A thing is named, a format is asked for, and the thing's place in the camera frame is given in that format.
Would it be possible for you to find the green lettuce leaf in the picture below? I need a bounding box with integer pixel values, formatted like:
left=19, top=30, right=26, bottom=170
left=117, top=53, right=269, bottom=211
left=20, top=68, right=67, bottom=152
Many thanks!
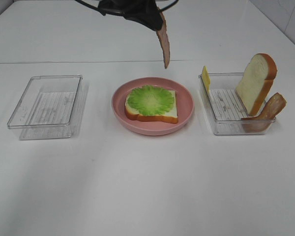
left=125, top=85, right=176, bottom=117

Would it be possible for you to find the bread slice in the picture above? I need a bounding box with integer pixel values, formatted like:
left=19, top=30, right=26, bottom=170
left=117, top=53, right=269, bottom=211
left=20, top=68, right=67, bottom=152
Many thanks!
left=236, top=53, right=277, bottom=116
left=124, top=90, right=178, bottom=124

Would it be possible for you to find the clear plastic tray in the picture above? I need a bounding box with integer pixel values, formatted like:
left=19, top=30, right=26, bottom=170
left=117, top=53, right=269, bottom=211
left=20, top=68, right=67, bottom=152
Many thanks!
left=7, top=75, right=88, bottom=140
left=199, top=73, right=276, bottom=135

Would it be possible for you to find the yellow cheese slice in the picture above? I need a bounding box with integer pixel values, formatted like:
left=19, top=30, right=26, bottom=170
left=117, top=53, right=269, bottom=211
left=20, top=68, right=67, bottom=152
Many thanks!
left=201, top=65, right=210, bottom=96

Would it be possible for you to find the pink round plate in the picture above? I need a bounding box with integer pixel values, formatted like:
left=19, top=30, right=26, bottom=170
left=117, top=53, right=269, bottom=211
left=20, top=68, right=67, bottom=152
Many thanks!
left=112, top=77, right=194, bottom=136

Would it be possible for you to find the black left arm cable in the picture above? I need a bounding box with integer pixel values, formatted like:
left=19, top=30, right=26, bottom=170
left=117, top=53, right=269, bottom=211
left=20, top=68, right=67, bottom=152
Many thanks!
left=75, top=0, right=180, bottom=13

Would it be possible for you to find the bacon strip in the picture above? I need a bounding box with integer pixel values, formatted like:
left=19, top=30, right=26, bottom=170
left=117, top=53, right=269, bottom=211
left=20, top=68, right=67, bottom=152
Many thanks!
left=241, top=92, right=287, bottom=133
left=156, top=12, right=170, bottom=69

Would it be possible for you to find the clear left plastic tray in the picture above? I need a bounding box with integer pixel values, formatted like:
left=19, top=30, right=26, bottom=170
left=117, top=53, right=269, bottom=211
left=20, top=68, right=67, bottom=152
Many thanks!
left=7, top=75, right=88, bottom=140

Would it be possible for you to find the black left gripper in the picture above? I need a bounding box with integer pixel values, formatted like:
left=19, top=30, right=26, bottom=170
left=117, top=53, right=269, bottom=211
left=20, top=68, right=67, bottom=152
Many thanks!
left=98, top=0, right=163, bottom=31

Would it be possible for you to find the clear right plastic tray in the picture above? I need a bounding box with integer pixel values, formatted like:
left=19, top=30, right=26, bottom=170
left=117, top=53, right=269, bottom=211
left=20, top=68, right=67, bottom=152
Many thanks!
left=199, top=73, right=276, bottom=135

